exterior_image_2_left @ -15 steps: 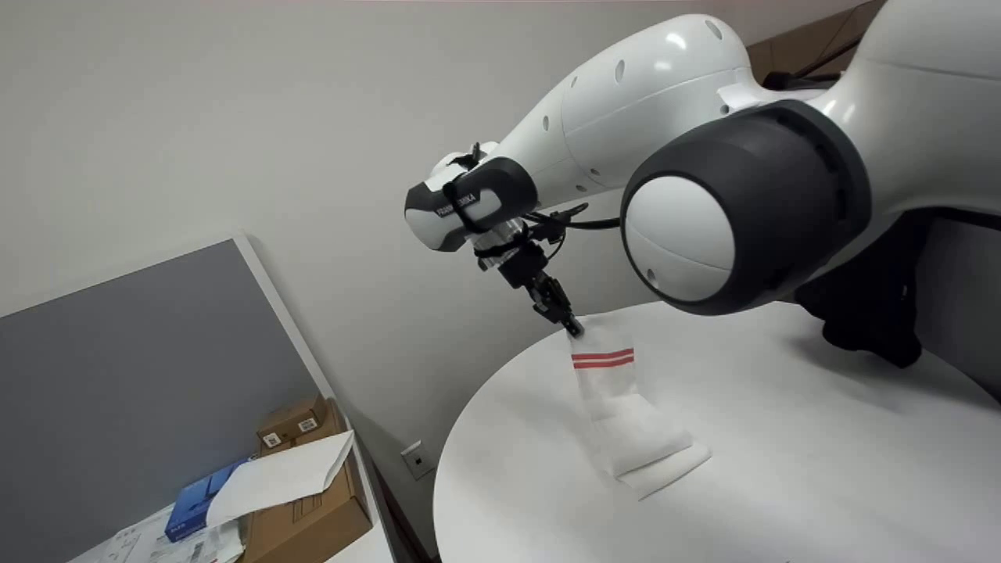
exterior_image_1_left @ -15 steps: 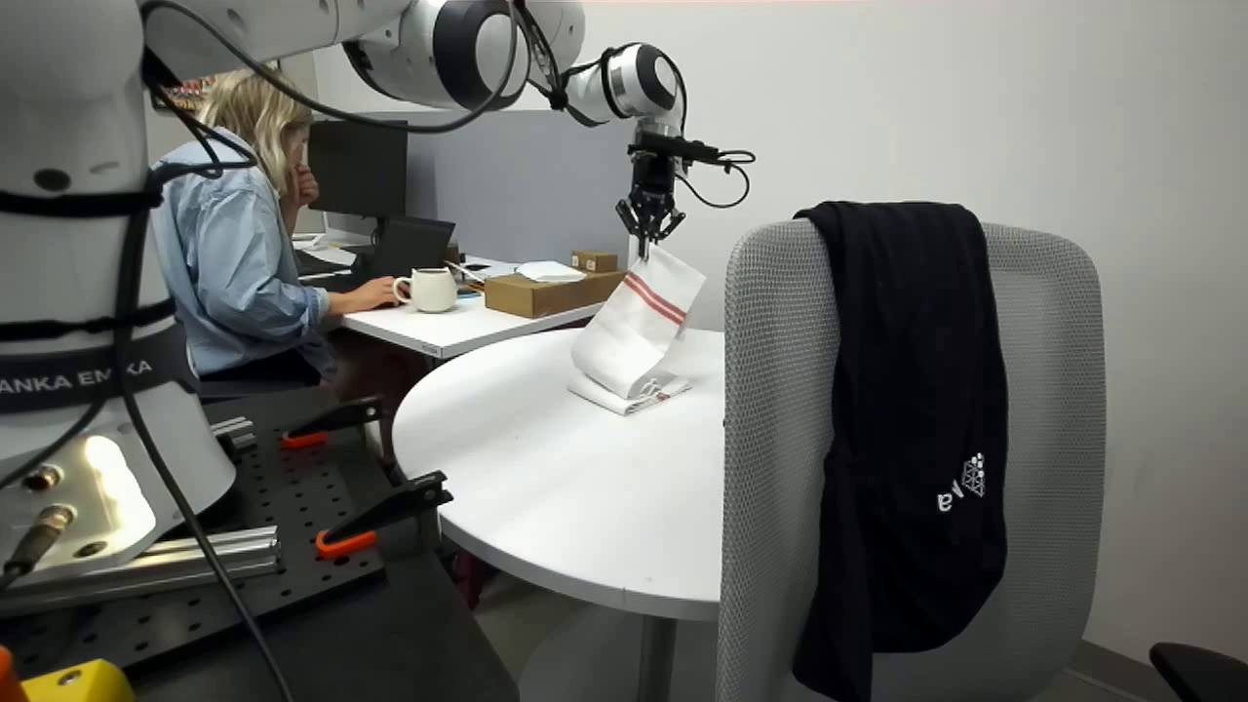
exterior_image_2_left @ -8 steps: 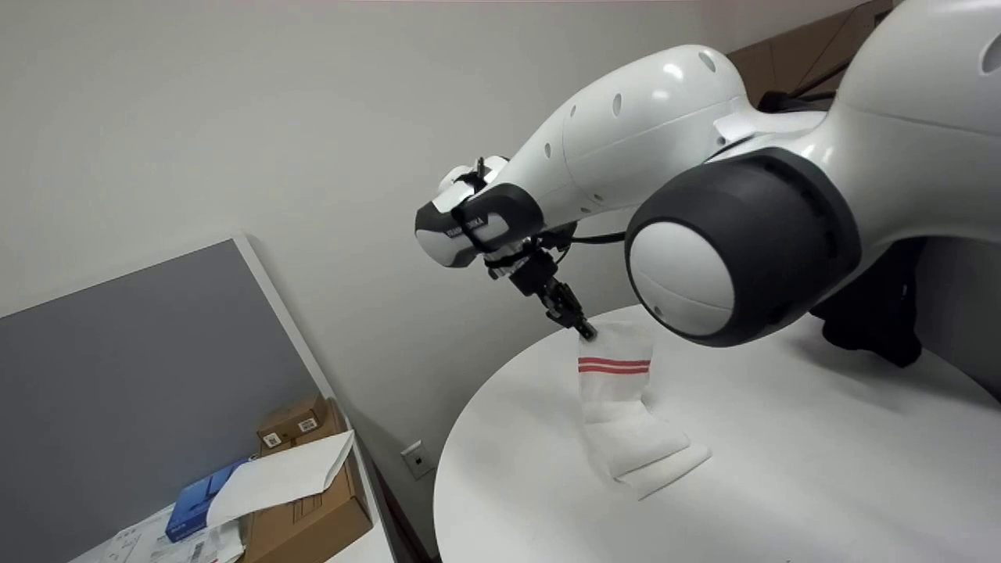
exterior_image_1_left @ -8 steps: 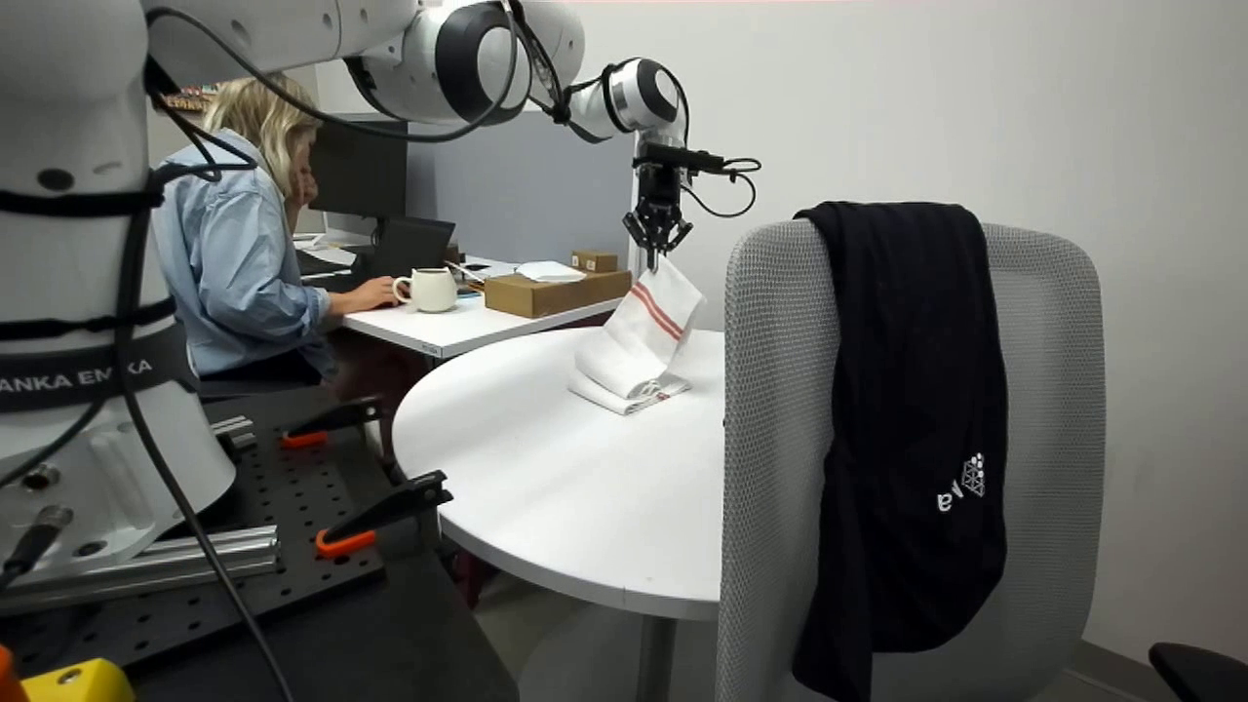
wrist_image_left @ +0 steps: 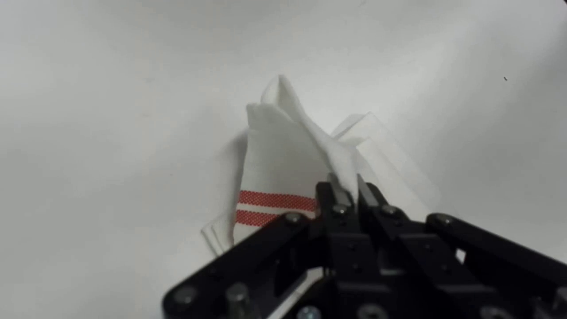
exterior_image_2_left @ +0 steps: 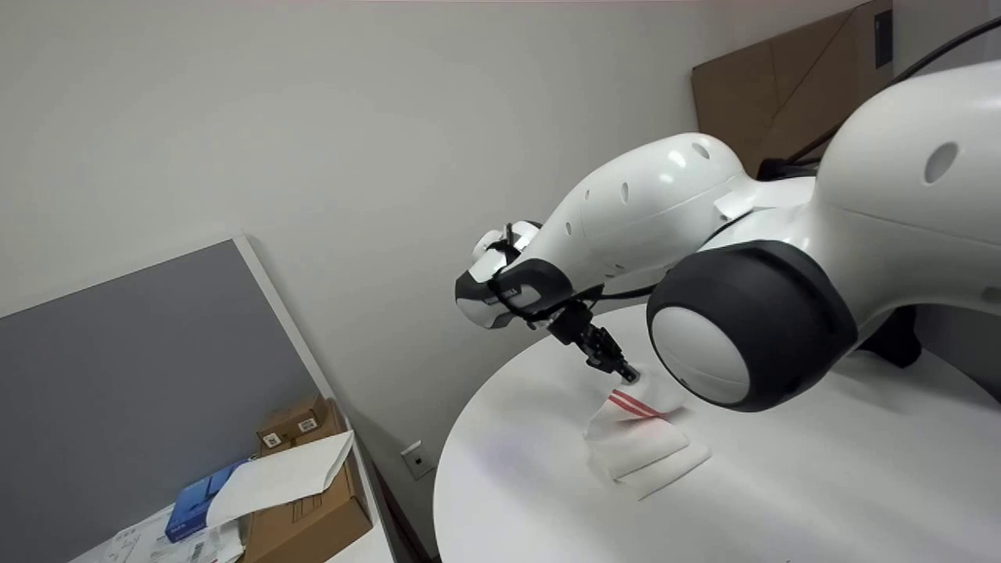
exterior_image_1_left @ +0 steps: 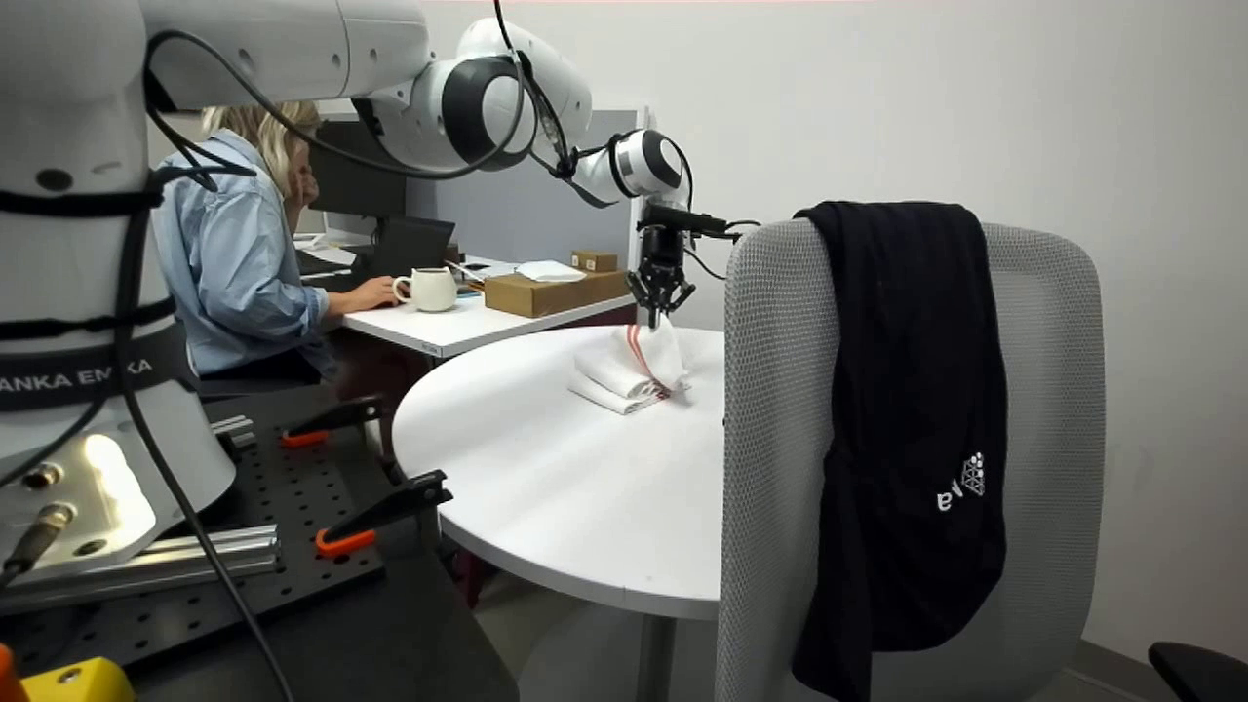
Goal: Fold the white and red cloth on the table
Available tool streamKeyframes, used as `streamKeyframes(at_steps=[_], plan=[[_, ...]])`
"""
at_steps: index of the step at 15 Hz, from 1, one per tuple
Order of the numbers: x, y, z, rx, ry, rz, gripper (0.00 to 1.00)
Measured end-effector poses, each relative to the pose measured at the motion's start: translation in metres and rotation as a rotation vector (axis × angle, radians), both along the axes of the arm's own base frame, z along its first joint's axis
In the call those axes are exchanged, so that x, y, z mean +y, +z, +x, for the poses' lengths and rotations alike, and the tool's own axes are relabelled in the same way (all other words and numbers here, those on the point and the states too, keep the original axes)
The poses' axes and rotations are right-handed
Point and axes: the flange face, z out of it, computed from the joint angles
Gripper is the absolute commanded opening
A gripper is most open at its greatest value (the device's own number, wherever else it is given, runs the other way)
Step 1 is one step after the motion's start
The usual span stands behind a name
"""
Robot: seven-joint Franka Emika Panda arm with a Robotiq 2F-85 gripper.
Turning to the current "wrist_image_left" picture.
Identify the white cloth with red stripes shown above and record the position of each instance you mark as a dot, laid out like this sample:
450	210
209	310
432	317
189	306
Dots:
276	159

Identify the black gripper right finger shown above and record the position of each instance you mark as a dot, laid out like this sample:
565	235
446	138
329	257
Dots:
471	253

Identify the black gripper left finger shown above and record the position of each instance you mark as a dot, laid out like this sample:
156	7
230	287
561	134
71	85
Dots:
276	253

